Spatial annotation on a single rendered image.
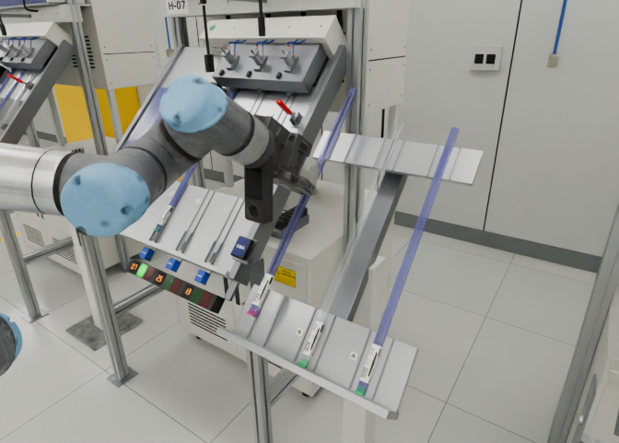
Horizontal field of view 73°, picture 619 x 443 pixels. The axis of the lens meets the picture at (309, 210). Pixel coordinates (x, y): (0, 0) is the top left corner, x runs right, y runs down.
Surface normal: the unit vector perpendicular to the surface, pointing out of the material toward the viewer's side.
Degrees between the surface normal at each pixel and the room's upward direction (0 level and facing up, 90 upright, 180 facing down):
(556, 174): 90
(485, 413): 0
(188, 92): 56
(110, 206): 90
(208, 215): 44
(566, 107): 90
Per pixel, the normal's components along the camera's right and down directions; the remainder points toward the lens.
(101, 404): -0.01, -0.92
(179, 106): -0.47, -0.25
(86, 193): -0.03, 0.40
